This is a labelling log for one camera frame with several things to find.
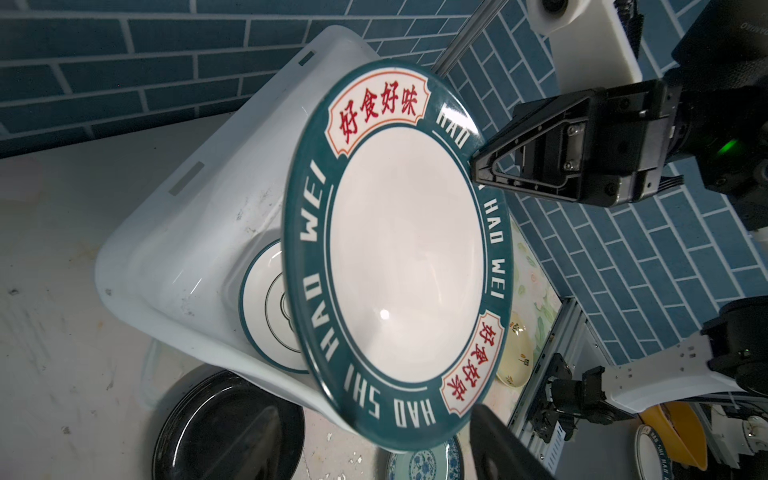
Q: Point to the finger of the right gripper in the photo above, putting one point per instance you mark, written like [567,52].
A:
[544,149]

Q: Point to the right aluminium corner post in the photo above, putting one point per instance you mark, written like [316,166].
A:
[467,35]

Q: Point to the cream yellow plate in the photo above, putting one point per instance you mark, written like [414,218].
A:
[516,363]

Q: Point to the green rim plate off table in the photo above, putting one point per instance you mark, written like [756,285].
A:
[651,459]

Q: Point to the white plastic bin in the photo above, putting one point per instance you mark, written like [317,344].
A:
[173,269]

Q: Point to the white plate with emblem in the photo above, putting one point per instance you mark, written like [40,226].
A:
[265,314]

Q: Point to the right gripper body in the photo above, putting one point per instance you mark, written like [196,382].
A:
[626,133]

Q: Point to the aluminium rail frame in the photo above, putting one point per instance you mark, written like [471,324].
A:
[571,348]

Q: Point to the yellow bowl off table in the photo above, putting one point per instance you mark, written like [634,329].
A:
[681,433]

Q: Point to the green rim plate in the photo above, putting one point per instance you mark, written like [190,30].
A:
[398,263]

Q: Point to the black round plate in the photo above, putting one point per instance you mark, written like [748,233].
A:
[225,427]

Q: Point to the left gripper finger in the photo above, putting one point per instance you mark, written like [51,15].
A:
[497,453]

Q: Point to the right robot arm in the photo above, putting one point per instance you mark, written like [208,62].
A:
[646,276]

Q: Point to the green patterned small plate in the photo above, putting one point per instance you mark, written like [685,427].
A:
[441,462]

